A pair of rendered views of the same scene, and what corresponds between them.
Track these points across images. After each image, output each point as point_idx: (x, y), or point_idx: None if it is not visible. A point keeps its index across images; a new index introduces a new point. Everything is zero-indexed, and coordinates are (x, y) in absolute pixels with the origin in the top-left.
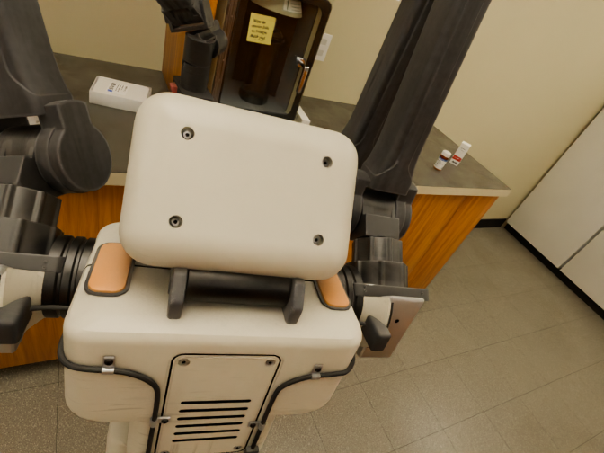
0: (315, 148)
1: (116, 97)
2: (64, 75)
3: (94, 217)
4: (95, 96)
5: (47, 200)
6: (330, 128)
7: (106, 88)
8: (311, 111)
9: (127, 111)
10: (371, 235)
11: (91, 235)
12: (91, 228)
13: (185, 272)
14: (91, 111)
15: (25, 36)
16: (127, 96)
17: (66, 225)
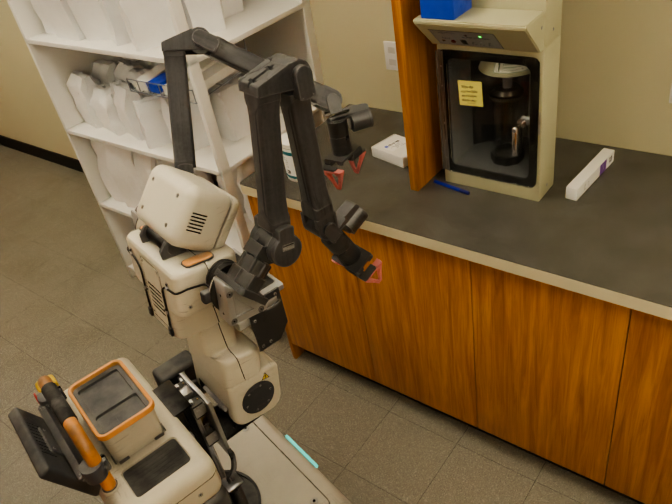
0: (176, 189)
1: (384, 152)
2: (382, 133)
3: None
4: (374, 151)
5: None
6: (626, 203)
7: (386, 145)
8: (635, 177)
9: (391, 164)
10: (245, 250)
11: (328, 256)
12: (327, 250)
13: (145, 226)
14: (365, 162)
15: (179, 140)
16: (393, 152)
17: (314, 242)
